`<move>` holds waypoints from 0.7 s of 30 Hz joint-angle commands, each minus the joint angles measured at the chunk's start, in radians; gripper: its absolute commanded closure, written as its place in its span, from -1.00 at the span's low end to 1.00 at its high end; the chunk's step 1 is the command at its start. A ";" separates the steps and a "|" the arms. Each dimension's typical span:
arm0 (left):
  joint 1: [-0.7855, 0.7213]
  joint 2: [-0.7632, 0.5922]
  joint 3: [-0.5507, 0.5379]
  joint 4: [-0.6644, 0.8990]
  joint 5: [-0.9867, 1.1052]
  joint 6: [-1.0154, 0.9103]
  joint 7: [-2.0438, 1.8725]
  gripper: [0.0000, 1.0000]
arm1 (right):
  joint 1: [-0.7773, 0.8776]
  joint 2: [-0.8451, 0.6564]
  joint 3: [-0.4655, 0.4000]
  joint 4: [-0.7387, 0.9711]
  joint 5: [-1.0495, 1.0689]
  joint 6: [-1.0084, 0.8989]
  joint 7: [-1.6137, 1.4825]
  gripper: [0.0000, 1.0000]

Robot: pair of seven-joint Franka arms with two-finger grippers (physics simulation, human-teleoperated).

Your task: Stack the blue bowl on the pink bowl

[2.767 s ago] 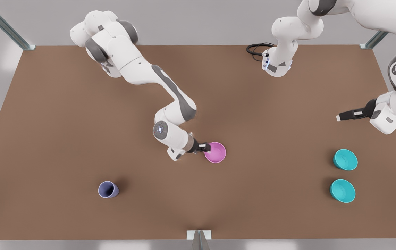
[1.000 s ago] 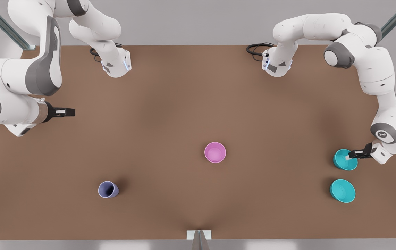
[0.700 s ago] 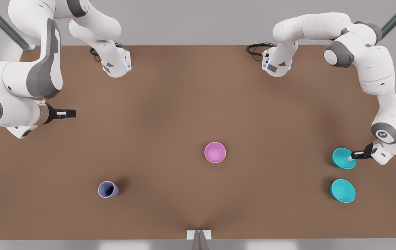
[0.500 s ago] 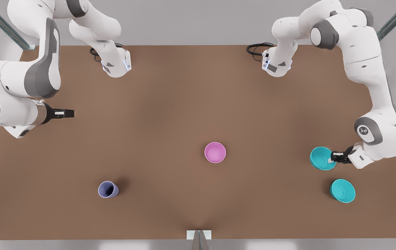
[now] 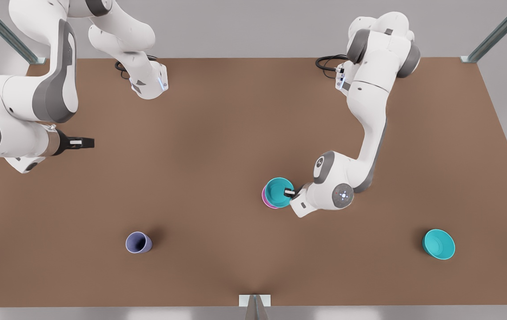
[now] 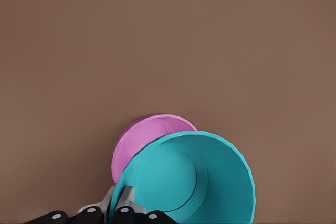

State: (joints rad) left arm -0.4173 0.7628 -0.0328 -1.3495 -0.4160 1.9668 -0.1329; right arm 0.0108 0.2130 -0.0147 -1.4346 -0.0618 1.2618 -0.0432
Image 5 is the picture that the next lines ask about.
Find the teal blue bowl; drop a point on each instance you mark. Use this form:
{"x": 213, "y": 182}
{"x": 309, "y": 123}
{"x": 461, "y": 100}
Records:
{"x": 439, "y": 244}
{"x": 277, "y": 191}

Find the silver frame post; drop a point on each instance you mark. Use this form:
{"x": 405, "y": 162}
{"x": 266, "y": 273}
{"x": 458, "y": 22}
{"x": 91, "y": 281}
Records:
{"x": 254, "y": 308}
{"x": 497, "y": 33}
{"x": 2, "y": 31}

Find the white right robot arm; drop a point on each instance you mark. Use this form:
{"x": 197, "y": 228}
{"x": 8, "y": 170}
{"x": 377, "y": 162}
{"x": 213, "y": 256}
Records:
{"x": 22, "y": 95}

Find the pink bowl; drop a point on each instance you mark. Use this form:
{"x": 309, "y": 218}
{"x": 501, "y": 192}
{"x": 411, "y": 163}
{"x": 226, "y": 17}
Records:
{"x": 265, "y": 200}

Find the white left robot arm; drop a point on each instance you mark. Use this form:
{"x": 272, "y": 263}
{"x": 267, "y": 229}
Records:
{"x": 371, "y": 84}

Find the lavender purple cup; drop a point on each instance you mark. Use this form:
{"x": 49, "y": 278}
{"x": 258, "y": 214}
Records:
{"x": 137, "y": 242}

